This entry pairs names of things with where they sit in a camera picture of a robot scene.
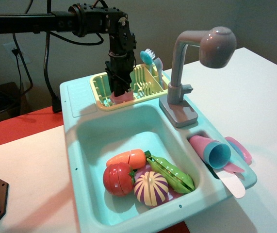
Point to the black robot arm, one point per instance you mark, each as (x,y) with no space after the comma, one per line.
(83,19)

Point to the pink toy cup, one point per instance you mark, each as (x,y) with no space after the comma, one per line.
(127,96)

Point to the teal toy sink unit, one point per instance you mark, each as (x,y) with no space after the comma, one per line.
(93,136)

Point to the purple striped toy onion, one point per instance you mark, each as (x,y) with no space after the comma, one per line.
(151,189)

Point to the pink toy spoon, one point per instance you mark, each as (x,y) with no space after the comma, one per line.
(232,168)

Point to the blue tumbler cup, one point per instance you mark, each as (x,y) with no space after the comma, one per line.
(216,154)

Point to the blue plate at side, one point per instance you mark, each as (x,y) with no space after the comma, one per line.
(237,149)

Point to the grey toy faucet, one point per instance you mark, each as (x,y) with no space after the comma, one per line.
(216,48)

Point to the orange toy carrot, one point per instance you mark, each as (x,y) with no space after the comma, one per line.
(136,158)

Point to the green toy pea pod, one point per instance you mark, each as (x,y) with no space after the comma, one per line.
(181,182)

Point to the pink tumbler cup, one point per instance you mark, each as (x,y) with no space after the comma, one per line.
(203,146)

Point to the white toy knife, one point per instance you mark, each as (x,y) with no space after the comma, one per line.
(231,182)

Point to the yellow drying rack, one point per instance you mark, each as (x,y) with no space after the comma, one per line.
(145,85)

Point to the light blue toy fork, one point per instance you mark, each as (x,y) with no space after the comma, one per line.
(159,66)

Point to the blue dish brush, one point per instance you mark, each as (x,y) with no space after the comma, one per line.
(147,56)

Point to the red toy tomato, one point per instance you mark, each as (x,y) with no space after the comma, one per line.
(118,179)

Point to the white wall outlet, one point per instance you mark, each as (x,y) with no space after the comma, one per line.
(12,51)

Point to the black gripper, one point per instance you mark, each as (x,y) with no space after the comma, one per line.
(118,69)

